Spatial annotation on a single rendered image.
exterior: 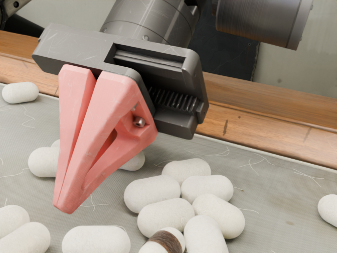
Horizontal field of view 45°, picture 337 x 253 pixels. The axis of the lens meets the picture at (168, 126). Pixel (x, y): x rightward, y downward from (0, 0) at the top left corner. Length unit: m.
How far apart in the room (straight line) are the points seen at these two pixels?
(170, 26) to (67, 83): 0.07
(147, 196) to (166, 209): 0.02
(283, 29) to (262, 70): 2.05
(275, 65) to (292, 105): 1.90
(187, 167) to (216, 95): 0.14
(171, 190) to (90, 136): 0.07
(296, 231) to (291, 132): 0.12
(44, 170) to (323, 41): 2.03
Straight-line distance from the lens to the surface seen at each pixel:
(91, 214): 0.26
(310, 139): 0.36
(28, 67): 0.47
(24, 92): 0.41
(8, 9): 0.94
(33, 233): 0.22
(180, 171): 0.27
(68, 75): 0.23
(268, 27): 0.28
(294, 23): 0.27
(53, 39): 0.25
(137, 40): 0.23
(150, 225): 0.23
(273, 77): 2.32
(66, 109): 0.23
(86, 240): 0.21
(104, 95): 0.22
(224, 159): 0.33
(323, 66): 2.26
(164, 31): 0.25
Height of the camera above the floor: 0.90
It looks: 25 degrees down
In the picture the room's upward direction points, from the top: 5 degrees clockwise
